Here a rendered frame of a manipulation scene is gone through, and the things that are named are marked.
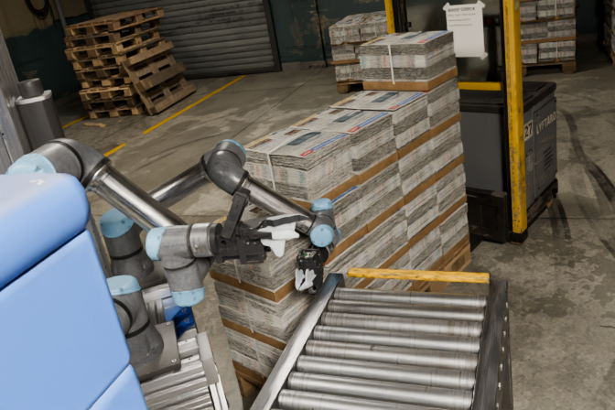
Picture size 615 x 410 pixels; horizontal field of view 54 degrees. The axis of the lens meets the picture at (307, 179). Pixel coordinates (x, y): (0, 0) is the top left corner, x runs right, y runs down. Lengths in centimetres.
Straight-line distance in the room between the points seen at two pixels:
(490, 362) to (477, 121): 224
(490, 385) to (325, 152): 116
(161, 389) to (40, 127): 79
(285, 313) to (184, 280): 94
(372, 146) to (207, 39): 779
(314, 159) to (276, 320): 62
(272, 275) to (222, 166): 46
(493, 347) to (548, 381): 116
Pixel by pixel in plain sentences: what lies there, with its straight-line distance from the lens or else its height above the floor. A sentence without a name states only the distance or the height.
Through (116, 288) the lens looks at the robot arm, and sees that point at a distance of 164.
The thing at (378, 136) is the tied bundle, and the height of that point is 99.
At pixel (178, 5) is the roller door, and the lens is 1031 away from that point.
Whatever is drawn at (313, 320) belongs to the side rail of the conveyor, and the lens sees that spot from 175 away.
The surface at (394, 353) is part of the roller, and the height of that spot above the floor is 80.
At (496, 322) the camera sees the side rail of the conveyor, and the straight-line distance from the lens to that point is 168.
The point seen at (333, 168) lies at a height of 96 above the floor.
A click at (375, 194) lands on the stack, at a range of 260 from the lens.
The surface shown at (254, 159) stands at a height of 102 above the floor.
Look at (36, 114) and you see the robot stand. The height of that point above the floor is 149.
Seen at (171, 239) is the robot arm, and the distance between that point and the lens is 135.
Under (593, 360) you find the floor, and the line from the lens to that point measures 287.
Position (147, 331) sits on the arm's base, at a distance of 173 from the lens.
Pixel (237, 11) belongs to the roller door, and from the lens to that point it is 983.
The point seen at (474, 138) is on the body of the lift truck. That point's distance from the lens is 365.
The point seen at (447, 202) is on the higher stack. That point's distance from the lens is 315.
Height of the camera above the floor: 178
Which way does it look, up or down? 21 degrees down
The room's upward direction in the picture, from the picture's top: 10 degrees counter-clockwise
